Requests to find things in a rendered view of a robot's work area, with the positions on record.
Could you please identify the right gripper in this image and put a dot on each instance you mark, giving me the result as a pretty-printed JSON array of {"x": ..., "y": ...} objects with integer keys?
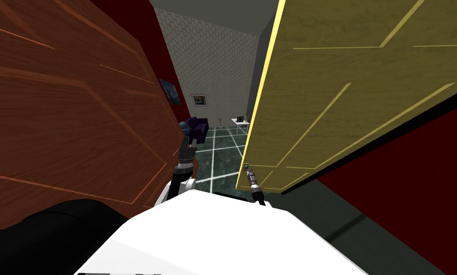
[{"x": 251, "y": 176}]

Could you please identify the yellow wooden door leaf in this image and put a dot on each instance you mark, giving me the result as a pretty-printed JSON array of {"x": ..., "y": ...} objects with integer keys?
[{"x": 350, "y": 91}]

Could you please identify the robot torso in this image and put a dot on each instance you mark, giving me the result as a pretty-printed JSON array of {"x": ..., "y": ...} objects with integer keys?
[{"x": 213, "y": 236}]

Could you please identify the white side table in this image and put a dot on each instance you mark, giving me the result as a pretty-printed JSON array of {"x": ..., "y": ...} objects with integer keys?
[{"x": 240, "y": 122}]

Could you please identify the brown wooden door leaf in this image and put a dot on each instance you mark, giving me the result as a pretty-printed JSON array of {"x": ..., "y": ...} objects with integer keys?
[{"x": 60, "y": 114}]

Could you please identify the framed picture on wall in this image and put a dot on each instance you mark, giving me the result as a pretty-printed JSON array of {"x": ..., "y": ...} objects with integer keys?
[{"x": 200, "y": 100}]

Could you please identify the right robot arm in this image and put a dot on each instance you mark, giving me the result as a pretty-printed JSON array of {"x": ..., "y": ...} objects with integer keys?
[{"x": 258, "y": 193}]

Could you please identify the blue picture on wall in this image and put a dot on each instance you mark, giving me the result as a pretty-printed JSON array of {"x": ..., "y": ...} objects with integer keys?
[{"x": 171, "y": 92}]

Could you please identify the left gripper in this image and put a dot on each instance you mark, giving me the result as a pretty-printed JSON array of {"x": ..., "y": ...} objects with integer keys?
[{"x": 186, "y": 154}]

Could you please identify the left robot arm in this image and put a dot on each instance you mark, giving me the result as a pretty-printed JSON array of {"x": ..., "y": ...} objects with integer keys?
[{"x": 41, "y": 236}]

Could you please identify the purple sofa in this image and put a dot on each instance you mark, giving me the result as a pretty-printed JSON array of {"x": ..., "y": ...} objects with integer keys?
[{"x": 196, "y": 128}]

